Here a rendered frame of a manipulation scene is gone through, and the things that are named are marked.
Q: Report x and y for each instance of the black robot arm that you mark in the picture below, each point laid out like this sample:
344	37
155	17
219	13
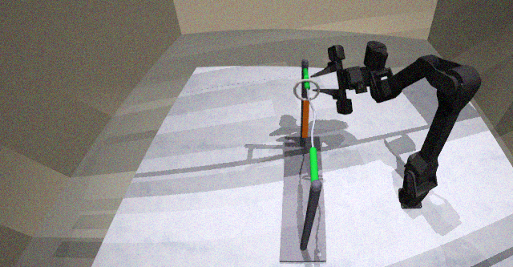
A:
456	85

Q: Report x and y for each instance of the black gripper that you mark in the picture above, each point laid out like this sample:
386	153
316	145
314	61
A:
336	55

